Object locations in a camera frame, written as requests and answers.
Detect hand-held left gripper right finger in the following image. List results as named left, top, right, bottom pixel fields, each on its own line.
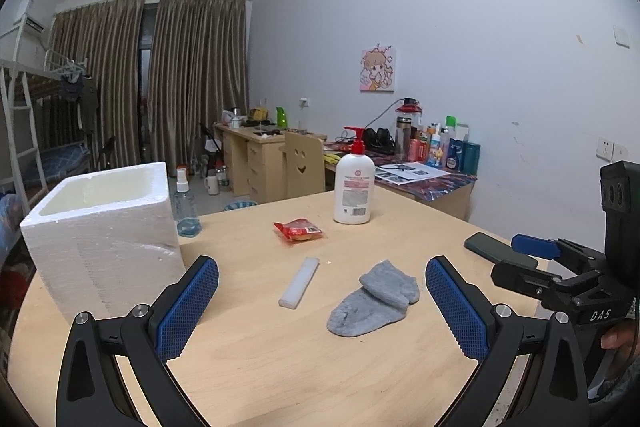
left=425, top=255, right=591, bottom=427

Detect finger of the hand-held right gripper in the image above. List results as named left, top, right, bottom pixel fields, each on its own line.
left=490, top=257, right=576, bottom=304
left=511, top=233, right=608, bottom=269

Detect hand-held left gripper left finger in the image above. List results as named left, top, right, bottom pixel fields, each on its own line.
left=56, top=255, right=221, bottom=427

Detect grey sock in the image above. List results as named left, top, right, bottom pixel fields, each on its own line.
left=327, top=259, right=421, bottom=339

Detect white foam box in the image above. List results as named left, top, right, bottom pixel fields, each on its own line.
left=20, top=162, right=187, bottom=327

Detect person's right forearm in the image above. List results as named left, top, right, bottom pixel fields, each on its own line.
left=589, top=347, right=640, bottom=408

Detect person's right hand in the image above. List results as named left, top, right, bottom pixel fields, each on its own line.
left=600, top=321, right=640, bottom=353

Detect dark green smartphone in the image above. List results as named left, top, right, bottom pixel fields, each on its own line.
left=464, top=232, right=540, bottom=269

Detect clear blue spray bottle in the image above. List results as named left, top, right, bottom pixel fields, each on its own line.
left=172, top=169, right=202, bottom=238

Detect white plastic bar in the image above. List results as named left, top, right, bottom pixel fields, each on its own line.
left=278, top=256, right=320, bottom=309

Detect cluster of toiletry bottles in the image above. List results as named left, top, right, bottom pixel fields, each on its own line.
left=410, top=114, right=482, bottom=176

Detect red snack packet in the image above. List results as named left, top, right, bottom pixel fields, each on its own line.
left=273, top=218, right=324, bottom=244

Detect printed paper sheets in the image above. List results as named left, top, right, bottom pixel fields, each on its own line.
left=374, top=161, right=451, bottom=183

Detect white lotion pump bottle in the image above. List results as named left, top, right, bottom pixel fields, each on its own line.
left=333, top=127, right=376, bottom=225

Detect light wooden desk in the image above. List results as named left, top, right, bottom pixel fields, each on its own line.
left=214, top=122, right=328, bottom=204

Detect black folding chair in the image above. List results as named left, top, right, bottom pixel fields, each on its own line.
left=100, top=136, right=119, bottom=170

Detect glass bottle red lid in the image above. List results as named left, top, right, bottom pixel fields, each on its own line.
left=394, top=98, right=424, bottom=160

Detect wooden smiley face chair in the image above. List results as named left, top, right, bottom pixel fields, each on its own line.
left=278, top=131, right=326, bottom=200

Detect black headphones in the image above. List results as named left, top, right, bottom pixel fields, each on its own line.
left=362, top=127, right=396, bottom=154

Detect blue plaid bedding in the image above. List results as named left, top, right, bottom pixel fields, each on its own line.
left=22, top=144, right=94, bottom=188

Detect blue orange quilt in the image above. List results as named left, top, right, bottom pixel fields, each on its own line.
left=0, top=192, right=26, bottom=260

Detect olive hanging shirt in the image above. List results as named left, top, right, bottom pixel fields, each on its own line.
left=80, top=79, right=99, bottom=148

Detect brown curtain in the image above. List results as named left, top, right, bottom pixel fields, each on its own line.
left=147, top=0, right=249, bottom=198
left=50, top=0, right=147, bottom=170

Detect white metal bed ladder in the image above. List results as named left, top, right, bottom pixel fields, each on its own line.
left=0, top=22, right=43, bottom=190

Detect dark blue hanging garment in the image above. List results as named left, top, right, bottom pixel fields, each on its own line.
left=57, top=77, right=84, bottom=104

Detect grey metal bunk bed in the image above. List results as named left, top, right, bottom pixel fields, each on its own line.
left=0, top=24, right=97, bottom=208

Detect white air conditioner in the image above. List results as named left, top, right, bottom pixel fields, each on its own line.
left=12, top=0, right=47, bottom=32

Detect double wall socket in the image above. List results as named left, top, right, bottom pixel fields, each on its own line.
left=597, top=138, right=630, bottom=160

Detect pink cartoon wall poster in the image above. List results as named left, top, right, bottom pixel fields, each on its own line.
left=360, top=46, right=397, bottom=92

